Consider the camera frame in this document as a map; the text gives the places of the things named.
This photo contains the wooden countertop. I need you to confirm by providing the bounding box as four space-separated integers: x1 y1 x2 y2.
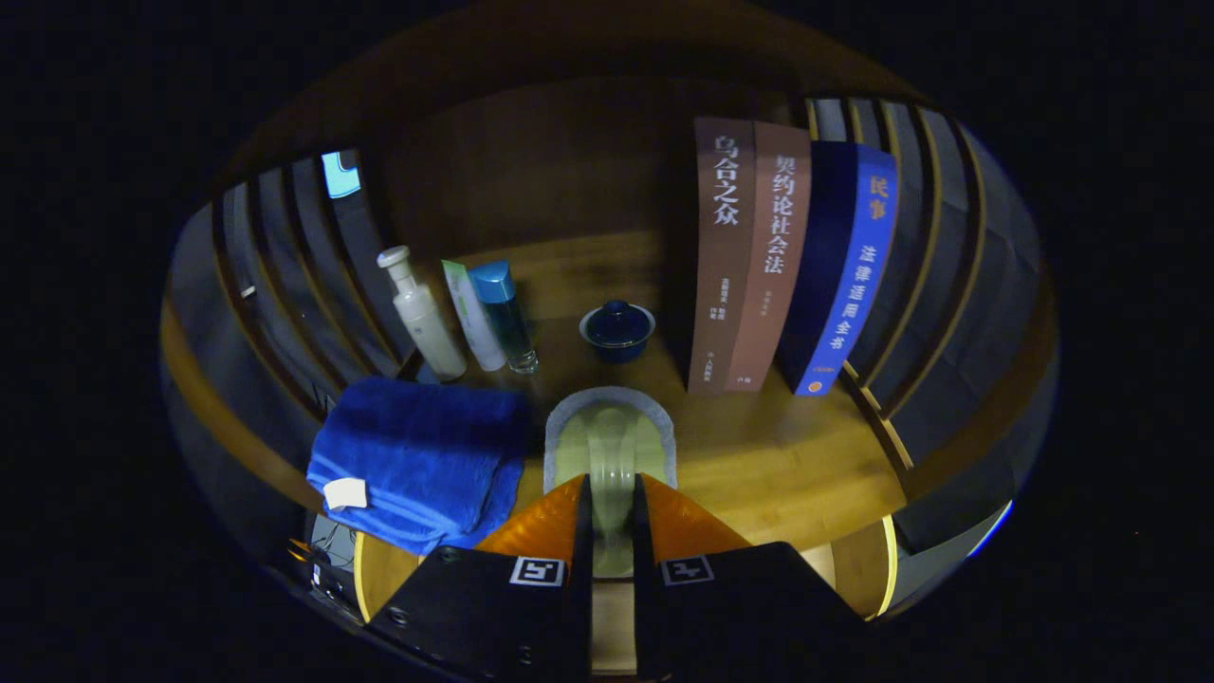
313 232 911 551

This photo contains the reddish brown book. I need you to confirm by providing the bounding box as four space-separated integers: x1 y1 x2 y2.
725 121 813 393

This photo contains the white green tube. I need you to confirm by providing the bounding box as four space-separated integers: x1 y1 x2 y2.
441 260 506 373

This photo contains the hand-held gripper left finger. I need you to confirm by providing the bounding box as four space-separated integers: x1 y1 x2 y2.
365 474 595 680

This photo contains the dark blue lidded teacup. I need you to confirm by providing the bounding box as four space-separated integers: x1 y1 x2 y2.
579 300 656 364

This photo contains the folded blue towel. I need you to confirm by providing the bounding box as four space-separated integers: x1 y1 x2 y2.
305 377 528 557

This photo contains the white pump bottle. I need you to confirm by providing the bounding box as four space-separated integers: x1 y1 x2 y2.
377 246 468 382

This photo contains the dark brown book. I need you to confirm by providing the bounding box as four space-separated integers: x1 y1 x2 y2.
687 117 758 396

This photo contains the blue book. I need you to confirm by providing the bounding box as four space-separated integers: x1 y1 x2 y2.
778 140 899 397

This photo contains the teal capped bottle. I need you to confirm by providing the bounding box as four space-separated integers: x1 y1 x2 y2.
469 262 540 375

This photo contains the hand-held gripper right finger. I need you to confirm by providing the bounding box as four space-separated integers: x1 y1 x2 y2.
632 474 869 680

